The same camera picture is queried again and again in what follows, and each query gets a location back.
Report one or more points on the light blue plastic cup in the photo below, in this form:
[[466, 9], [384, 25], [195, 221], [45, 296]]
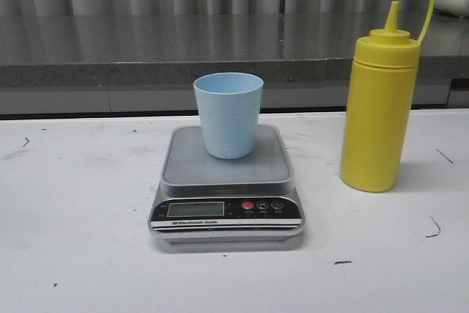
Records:
[[229, 106]]

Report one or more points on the yellow squeeze bottle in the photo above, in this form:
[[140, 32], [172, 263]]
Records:
[[382, 83]]

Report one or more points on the silver electronic kitchen scale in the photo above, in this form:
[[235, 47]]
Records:
[[208, 204]]

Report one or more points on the grey stone counter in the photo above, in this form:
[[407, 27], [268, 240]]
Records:
[[146, 64]]

